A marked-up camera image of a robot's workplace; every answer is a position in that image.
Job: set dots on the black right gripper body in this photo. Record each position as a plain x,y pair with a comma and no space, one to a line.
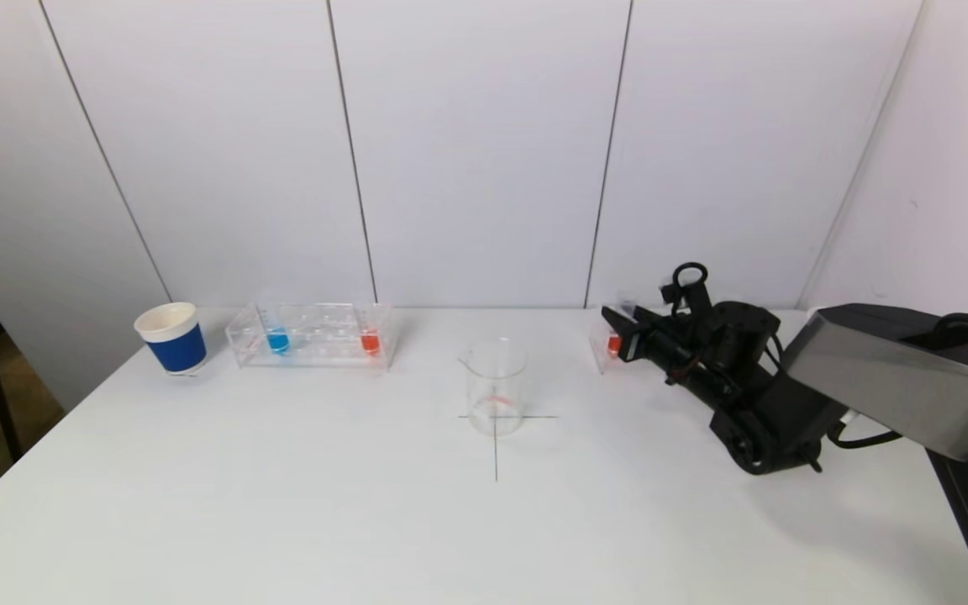
637,338

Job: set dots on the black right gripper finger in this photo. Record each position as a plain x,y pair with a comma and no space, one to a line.
618,321
654,319

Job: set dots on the red liquid test tube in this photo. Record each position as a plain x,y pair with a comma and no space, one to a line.
614,344

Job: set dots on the black and silver right robot arm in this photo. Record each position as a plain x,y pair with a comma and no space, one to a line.
887,378

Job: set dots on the clear acrylic test tube rack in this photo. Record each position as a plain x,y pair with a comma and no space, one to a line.
324,336
599,351

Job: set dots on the clear glass beaker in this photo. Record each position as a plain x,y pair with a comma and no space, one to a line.
495,386

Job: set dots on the test tube with orange-red pigment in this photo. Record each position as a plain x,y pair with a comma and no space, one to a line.
370,342

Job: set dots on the test tube with blue pigment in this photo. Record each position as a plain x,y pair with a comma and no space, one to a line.
278,342

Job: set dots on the blue and white paper cup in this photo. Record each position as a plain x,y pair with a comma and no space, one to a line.
177,351

